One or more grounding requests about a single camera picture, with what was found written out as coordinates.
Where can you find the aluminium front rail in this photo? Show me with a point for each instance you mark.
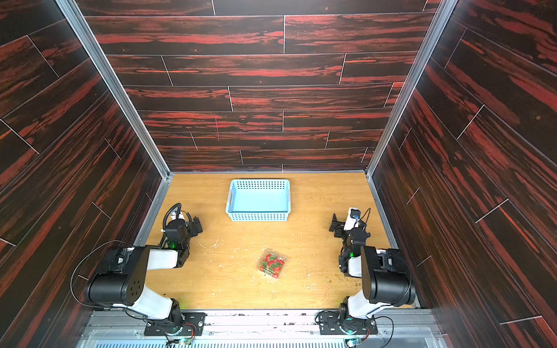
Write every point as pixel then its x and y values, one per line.
pixel 267 328

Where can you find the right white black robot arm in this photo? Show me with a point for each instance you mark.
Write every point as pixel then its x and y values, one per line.
pixel 385 277

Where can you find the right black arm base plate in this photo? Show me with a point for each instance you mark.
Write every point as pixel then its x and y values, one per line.
pixel 333 322

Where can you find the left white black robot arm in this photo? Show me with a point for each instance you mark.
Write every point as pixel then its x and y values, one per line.
pixel 120 282

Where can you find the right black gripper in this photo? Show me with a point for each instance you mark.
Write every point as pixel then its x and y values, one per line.
pixel 338 228

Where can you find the light blue plastic basket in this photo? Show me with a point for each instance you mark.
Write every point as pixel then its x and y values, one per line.
pixel 259 200

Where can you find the clear plastic clamshell container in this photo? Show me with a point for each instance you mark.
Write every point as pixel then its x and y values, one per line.
pixel 274 257

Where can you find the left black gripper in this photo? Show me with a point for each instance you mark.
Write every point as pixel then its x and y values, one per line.
pixel 191 227

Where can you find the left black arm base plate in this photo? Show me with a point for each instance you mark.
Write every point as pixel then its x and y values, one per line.
pixel 187 324

